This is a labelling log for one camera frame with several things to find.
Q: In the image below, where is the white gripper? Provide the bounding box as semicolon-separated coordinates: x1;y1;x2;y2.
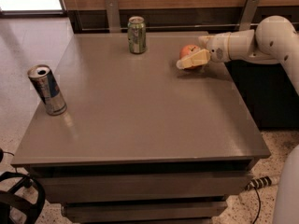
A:
176;33;231;70

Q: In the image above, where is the red apple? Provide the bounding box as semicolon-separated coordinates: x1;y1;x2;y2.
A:
179;45;200;69

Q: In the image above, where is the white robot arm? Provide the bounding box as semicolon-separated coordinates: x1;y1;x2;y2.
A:
177;16;299;224

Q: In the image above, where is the green soda can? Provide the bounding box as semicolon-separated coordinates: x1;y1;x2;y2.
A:
127;16;147;54

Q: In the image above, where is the redbull can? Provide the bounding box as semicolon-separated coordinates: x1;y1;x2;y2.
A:
27;64;67;116

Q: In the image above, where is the grey drawer cabinet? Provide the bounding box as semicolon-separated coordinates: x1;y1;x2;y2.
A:
12;32;270;224

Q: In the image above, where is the black chair base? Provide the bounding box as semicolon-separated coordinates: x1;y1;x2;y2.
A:
0;171;46;224

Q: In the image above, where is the right metal bracket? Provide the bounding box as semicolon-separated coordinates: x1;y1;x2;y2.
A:
238;0;260;31

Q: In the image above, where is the metal bracket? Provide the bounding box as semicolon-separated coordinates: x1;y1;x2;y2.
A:
238;0;260;31
105;0;121;33

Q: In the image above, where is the left metal bracket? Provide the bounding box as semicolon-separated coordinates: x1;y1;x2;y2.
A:
105;0;121;33

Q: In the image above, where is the black white striped cable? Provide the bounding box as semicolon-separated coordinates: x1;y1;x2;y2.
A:
244;175;281;224

